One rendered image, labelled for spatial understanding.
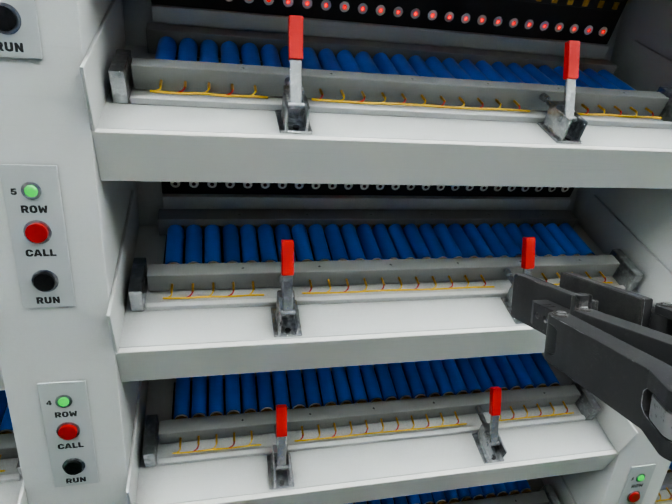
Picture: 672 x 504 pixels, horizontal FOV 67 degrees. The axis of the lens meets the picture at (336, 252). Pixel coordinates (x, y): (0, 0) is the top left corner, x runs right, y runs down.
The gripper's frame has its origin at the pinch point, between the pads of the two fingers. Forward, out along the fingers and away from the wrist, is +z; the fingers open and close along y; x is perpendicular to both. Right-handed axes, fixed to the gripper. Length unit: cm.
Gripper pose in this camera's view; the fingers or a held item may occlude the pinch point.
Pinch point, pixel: (573, 307)
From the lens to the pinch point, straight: 34.8
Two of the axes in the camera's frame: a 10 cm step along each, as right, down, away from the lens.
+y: 9.7, -0.1, 2.2
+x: 0.3, -9.8, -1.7
